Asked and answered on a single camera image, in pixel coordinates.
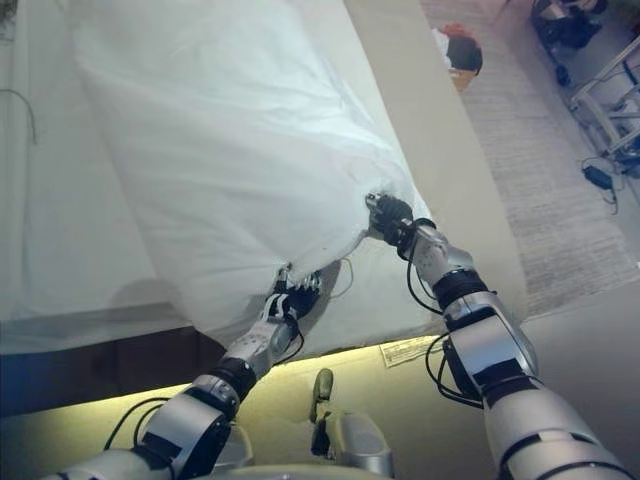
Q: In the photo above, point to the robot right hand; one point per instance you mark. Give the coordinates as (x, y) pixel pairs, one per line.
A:
(392, 217)

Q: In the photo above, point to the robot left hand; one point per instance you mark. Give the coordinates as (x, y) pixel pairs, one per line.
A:
(295, 300)

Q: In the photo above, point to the white duvet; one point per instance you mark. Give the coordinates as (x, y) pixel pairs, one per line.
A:
(225, 150)

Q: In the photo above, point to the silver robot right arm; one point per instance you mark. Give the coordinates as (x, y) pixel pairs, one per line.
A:
(500, 350)

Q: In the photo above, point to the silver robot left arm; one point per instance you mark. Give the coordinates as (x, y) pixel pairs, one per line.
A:
(200, 415)

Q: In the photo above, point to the silver robot right leg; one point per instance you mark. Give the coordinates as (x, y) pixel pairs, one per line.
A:
(360, 440)

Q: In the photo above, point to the cardboard box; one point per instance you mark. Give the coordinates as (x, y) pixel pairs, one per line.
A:
(462, 79)

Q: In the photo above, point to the grey rug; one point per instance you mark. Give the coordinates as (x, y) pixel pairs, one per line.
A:
(550, 200)

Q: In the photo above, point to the black equipment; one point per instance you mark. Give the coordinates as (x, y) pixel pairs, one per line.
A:
(560, 25)

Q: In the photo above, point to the brown upholstered bed frame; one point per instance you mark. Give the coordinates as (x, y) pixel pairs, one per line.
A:
(100, 370)

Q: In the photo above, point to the metal frame cart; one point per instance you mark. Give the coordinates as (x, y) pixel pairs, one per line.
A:
(605, 110)

